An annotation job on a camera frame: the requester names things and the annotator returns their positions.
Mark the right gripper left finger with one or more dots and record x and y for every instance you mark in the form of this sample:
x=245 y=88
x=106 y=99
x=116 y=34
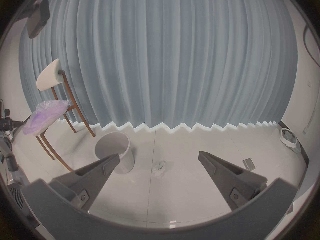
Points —
x=92 y=179

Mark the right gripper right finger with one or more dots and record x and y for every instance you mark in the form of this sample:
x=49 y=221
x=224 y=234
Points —
x=230 y=181

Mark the purple plastic bag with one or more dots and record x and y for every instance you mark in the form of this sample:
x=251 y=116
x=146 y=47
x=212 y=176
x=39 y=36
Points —
x=42 y=116

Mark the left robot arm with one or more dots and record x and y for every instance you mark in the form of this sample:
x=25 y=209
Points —
x=5 y=124

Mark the white trash bin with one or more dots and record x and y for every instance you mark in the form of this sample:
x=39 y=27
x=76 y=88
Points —
x=127 y=164

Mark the crumpled clear wrapper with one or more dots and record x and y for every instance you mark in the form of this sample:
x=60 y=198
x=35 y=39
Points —
x=160 y=169

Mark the white cushioned wooden chair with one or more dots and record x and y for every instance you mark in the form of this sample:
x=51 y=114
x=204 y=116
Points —
x=47 y=76

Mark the blue-green curtain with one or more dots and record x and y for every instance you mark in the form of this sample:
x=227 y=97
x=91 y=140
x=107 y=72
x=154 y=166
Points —
x=162 y=59

